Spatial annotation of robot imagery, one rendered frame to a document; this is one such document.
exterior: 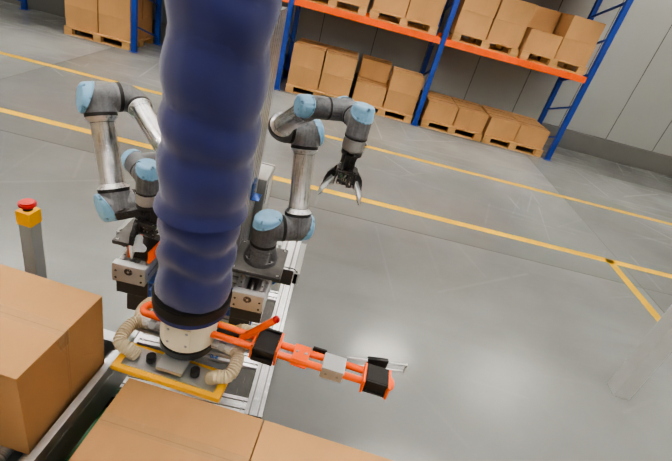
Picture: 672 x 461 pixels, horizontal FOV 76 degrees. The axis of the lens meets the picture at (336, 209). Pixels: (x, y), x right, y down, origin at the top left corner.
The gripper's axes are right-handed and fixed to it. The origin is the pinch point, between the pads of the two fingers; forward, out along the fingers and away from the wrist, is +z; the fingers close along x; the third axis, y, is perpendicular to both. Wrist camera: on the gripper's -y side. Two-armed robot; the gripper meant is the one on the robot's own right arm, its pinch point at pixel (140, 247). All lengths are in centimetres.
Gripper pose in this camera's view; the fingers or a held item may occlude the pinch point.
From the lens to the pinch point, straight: 172.7
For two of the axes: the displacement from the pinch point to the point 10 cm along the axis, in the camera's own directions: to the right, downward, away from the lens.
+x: 1.7, -4.5, 8.8
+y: 9.6, 2.9, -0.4
